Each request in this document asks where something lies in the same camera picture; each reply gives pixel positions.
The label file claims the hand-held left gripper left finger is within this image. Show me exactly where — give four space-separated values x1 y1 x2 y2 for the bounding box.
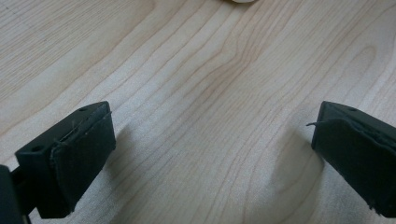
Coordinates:
14 100 117 219

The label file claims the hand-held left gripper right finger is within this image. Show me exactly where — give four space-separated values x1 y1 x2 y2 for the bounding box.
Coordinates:
306 100 396 218

